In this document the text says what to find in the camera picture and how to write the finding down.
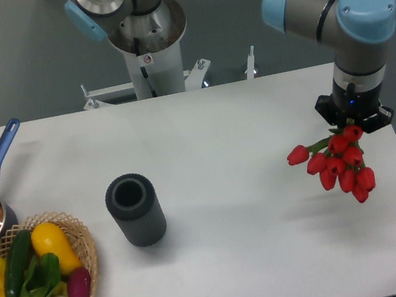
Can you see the purple eggplant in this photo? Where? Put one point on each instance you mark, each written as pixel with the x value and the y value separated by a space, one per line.
pixel 79 283

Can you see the red tulip bouquet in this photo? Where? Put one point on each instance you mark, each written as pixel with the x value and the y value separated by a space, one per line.
pixel 338 159

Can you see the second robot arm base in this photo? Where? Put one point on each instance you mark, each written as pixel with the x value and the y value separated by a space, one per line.
pixel 133 26

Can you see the dark grey ribbed vase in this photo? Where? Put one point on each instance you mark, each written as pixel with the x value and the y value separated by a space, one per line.
pixel 132 202

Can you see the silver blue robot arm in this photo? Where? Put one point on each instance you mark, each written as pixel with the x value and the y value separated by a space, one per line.
pixel 358 31

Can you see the yellow squash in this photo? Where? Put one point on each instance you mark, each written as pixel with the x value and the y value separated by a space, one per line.
pixel 47 237

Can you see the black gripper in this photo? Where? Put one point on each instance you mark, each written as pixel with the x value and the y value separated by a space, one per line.
pixel 349 106

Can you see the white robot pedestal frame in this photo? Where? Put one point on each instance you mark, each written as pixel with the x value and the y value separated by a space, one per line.
pixel 152 75

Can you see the green cucumber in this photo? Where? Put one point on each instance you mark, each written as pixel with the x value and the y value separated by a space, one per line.
pixel 16 263

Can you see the green bok choy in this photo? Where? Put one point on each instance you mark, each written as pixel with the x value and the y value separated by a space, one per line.
pixel 42 276

